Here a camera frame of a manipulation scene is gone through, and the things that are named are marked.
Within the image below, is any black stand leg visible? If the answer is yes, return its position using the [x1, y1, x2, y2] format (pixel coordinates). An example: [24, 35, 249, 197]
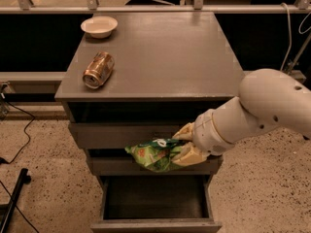
[0, 168, 31, 233]

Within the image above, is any crushed gold soda can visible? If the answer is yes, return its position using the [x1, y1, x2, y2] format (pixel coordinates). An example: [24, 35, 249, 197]
[83, 51, 115, 89]

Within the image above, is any grey drawer cabinet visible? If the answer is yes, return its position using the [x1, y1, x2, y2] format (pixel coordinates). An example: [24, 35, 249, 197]
[53, 11, 257, 233]

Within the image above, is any white paper bowl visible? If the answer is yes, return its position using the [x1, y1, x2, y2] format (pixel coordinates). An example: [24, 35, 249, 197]
[81, 17, 118, 39]

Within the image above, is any white hanging cable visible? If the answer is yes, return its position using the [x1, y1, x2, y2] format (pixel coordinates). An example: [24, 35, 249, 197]
[279, 2, 294, 72]

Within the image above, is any metal railing frame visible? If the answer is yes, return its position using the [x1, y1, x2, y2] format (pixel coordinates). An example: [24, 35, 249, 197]
[0, 0, 311, 16]

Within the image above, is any bottom grey drawer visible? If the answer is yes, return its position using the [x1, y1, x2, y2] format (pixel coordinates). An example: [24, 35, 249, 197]
[91, 176, 222, 233]

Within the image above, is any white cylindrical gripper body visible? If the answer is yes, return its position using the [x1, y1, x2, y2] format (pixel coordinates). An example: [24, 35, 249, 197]
[192, 109, 234, 156]

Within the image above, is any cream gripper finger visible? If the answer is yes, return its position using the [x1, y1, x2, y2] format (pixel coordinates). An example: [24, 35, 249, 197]
[173, 122, 194, 141]
[172, 142, 208, 166]

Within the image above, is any black floor cable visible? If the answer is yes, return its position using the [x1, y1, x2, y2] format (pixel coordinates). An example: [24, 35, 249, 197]
[0, 100, 36, 165]

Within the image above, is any green rice chip bag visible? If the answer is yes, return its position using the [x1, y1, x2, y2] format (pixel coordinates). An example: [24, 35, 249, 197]
[125, 139, 186, 173]

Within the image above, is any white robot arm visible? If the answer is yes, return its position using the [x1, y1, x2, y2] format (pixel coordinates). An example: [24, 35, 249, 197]
[173, 69, 311, 166]

